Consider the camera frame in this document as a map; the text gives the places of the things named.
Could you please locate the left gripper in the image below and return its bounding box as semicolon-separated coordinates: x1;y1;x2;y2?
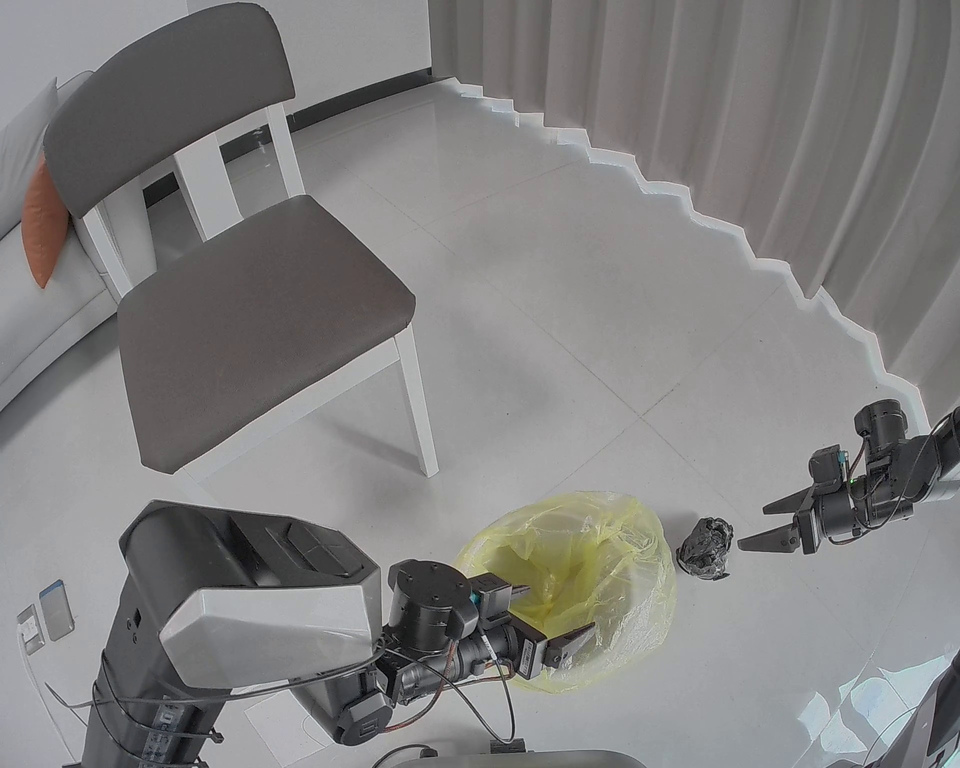
457;583;600;682

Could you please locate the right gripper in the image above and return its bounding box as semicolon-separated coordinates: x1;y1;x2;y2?
738;486;866;557

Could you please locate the yellow plastic bag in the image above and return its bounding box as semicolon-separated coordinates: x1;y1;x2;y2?
453;489;680;696

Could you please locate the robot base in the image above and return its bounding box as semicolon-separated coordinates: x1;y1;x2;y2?
390;738;624;768

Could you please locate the crumpled black plastic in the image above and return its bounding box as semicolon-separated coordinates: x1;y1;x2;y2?
675;516;733;583

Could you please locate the grey white chair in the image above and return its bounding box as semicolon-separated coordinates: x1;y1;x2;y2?
42;2;440;481

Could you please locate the beige curtain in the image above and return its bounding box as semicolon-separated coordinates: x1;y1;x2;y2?
427;0;960;421

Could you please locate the white sofa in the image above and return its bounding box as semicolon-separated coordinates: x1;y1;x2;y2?
0;71;125;414

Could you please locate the orange pillow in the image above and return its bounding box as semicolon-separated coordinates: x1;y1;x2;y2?
21;156;71;291

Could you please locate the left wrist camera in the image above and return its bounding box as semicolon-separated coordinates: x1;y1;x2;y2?
471;573;513;631

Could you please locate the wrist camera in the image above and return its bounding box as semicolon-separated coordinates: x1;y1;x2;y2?
471;573;513;631
807;444;849;496

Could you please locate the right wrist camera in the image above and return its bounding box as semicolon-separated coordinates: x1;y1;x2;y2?
807;444;849;496

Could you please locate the black cable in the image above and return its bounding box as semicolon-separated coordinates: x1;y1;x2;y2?
378;742;440;768
45;637;520;745

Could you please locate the white cable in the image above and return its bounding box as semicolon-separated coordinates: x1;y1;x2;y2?
16;626;76;723

